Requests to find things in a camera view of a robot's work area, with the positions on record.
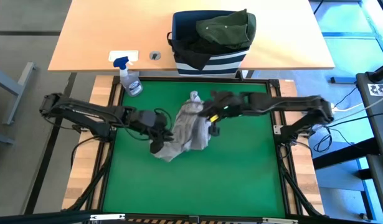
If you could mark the round desk grommet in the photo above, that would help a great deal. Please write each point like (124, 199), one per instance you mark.
(155, 55)

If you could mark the light wooden desk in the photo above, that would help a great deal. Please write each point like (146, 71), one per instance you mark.
(101, 31)

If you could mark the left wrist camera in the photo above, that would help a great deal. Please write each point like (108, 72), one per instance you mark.
(147, 118)

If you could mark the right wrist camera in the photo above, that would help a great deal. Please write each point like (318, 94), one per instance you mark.
(214, 129)

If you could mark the grey equipment cart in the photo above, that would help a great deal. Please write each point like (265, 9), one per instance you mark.
(378, 118)

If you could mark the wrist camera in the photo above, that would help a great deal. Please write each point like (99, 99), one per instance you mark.
(214, 129)
(147, 118)

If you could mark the dark green garment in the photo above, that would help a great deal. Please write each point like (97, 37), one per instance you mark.
(225, 31)

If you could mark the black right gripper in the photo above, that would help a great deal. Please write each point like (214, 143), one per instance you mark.
(231, 104)

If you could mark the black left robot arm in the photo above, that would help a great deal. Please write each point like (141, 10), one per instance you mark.
(85, 112)

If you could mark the navy white striped laundry bin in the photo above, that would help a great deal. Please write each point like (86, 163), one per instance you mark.
(210, 63)

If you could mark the black table frame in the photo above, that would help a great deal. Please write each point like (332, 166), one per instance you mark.
(160, 78)

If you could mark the grey metal desk frame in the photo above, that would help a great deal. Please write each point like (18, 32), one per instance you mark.
(18, 90)

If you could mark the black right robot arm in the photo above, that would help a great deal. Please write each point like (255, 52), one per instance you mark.
(287, 104)

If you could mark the white printed paper tag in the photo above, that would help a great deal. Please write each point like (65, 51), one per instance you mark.
(378, 89)

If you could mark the clear spray bottle blue trigger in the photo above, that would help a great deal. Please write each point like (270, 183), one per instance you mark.
(132, 85)

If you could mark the grey knit shirt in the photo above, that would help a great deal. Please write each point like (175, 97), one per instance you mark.
(188, 130)

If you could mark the white label card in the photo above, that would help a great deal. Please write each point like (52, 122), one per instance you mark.
(133, 55)

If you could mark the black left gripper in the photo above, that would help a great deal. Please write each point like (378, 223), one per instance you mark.
(163, 130)

